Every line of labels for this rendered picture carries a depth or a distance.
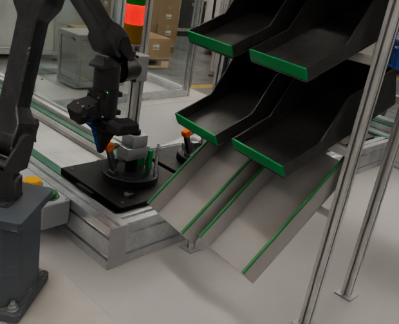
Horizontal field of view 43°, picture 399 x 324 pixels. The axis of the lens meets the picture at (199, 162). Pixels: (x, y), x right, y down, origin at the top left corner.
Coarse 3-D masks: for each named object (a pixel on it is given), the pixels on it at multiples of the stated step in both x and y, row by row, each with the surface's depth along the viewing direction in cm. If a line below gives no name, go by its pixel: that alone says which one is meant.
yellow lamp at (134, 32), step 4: (124, 24) 133; (128, 24) 132; (132, 24) 132; (124, 28) 133; (128, 28) 132; (132, 28) 132; (136, 28) 132; (140, 28) 133; (128, 32) 132; (132, 32) 132; (136, 32) 132; (140, 32) 133; (132, 36) 132; (136, 36) 133; (140, 36) 134; (132, 40) 133; (136, 40) 133; (140, 40) 134; (136, 44) 134
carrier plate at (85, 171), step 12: (72, 168) 125; (84, 168) 127; (96, 168) 128; (72, 180) 122; (84, 180) 120; (96, 180) 121; (96, 192) 116; (108, 192) 117; (120, 192) 118; (144, 192) 119; (108, 204) 113; (120, 204) 112; (132, 204) 113; (144, 204) 116
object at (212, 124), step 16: (240, 64) 104; (256, 64) 107; (224, 80) 104; (240, 80) 106; (256, 80) 108; (272, 80) 94; (288, 80) 96; (208, 96) 103; (224, 96) 105; (240, 96) 104; (256, 96) 103; (272, 96) 95; (176, 112) 100; (192, 112) 102; (208, 112) 102; (224, 112) 100; (240, 112) 99; (256, 112) 94; (192, 128) 96; (208, 128) 97; (224, 128) 96; (240, 128) 94
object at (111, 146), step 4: (108, 144) 117; (112, 144) 117; (116, 144) 119; (108, 148) 116; (112, 148) 117; (108, 152) 118; (112, 152) 118; (108, 156) 119; (112, 156) 119; (108, 160) 120; (112, 160) 119; (112, 164) 120; (112, 168) 120; (116, 168) 121
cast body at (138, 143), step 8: (128, 136) 121; (136, 136) 120; (144, 136) 122; (120, 144) 122; (128, 144) 121; (136, 144) 121; (144, 144) 123; (120, 152) 122; (128, 152) 120; (136, 152) 122; (144, 152) 124; (128, 160) 121
